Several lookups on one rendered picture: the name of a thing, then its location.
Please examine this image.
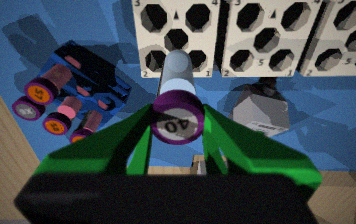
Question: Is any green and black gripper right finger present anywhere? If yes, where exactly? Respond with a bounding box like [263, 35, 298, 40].
[202, 104, 322, 202]

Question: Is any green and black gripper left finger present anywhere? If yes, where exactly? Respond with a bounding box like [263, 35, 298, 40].
[32, 104, 153, 175]

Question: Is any blue flat mat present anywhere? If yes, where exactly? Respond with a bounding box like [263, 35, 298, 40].
[0, 0, 356, 172]

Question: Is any blue tube rack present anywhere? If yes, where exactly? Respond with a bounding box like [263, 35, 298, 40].
[36, 40, 132, 130]

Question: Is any grey button housing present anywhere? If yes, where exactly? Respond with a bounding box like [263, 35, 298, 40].
[228, 77, 290, 137]

